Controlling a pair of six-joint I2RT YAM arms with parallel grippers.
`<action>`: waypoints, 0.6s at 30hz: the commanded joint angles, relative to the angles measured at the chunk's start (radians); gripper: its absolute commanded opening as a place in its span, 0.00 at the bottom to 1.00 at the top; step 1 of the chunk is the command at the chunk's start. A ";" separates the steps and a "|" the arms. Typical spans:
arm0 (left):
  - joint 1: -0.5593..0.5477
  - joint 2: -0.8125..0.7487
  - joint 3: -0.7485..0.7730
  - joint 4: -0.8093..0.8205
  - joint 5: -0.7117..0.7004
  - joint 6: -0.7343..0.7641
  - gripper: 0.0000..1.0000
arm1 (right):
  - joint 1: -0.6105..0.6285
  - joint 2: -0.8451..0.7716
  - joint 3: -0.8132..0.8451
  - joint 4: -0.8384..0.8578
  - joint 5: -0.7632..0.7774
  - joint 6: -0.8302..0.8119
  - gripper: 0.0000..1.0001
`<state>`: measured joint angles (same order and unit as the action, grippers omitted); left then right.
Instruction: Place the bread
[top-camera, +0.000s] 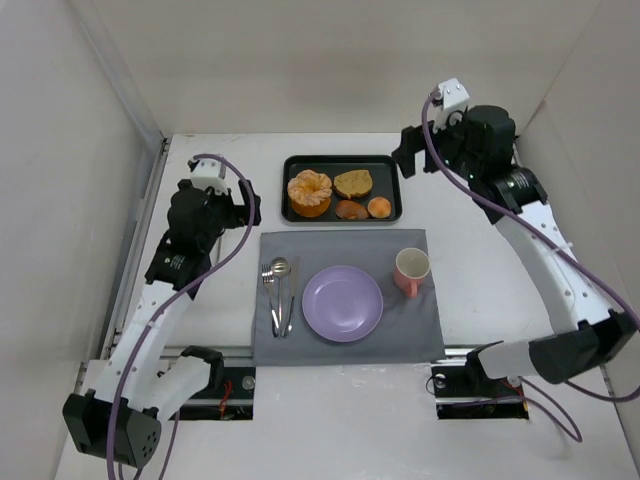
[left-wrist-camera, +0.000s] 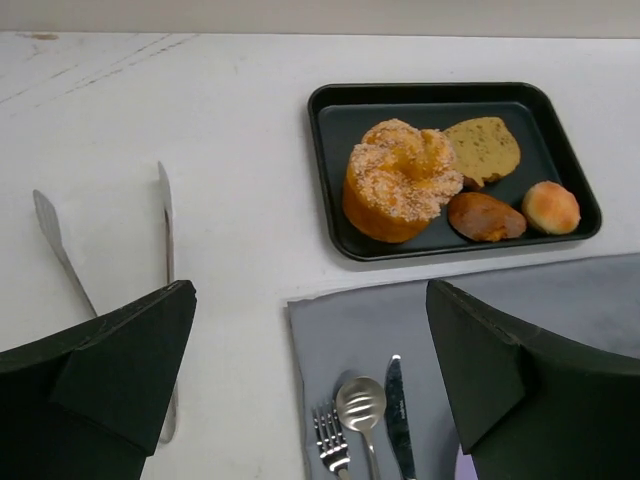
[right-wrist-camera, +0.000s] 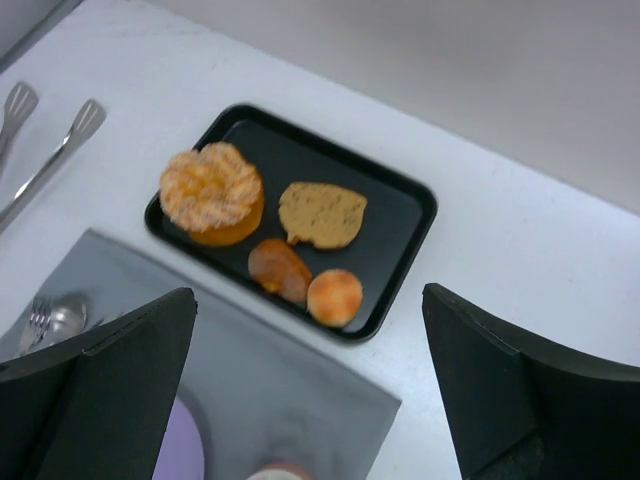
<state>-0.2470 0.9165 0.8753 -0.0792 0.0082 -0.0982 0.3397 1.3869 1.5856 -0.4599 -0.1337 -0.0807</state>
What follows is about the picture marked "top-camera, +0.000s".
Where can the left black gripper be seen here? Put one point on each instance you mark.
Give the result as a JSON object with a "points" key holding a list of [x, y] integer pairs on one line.
{"points": [[240, 208]]}

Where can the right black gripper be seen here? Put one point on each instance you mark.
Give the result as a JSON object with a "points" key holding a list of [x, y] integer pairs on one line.
{"points": [[417, 148]]}

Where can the large orange sugared bread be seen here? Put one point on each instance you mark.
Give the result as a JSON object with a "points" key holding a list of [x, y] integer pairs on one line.
{"points": [[310, 193]]}

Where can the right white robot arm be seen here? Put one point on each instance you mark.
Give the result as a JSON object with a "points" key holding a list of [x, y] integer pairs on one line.
{"points": [[590, 322]]}

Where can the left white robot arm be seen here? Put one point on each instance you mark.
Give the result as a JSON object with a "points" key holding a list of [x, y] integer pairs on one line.
{"points": [[120, 418]]}

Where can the brown bread slice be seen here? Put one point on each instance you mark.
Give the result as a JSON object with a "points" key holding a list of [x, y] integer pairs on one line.
{"points": [[353, 184]]}

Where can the black baking tray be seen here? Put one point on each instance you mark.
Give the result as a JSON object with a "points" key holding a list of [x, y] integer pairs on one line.
{"points": [[382, 169]]}

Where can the small round bun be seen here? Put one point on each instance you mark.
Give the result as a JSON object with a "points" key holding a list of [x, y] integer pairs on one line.
{"points": [[379, 208]]}

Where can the dark glazed pastry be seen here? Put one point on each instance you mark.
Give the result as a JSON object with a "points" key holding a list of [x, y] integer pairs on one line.
{"points": [[350, 210]]}

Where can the silver spoon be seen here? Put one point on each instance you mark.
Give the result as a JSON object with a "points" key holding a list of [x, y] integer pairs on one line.
{"points": [[281, 269]]}

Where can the silver knife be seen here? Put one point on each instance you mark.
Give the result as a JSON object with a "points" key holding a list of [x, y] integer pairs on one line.
{"points": [[293, 283]]}

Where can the pink mug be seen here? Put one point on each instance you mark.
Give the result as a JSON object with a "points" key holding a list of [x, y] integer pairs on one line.
{"points": [[412, 266]]}

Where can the purple plate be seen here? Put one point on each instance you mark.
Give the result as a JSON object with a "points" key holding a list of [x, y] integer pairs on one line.
{"points": [[342, 304]]}

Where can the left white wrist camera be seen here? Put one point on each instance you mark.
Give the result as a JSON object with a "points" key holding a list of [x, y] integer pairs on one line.
{"points": [[208, 175]]}

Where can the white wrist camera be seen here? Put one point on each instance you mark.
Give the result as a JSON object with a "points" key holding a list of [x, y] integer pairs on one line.
{"points": [[451, 101], [208, 175]]}

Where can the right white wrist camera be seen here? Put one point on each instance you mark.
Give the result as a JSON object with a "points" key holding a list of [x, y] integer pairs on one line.
{"points": [[451, 101]]}

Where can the aluminium frame rail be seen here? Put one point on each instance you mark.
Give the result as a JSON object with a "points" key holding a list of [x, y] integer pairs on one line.
{"points": [[138, 220]]}

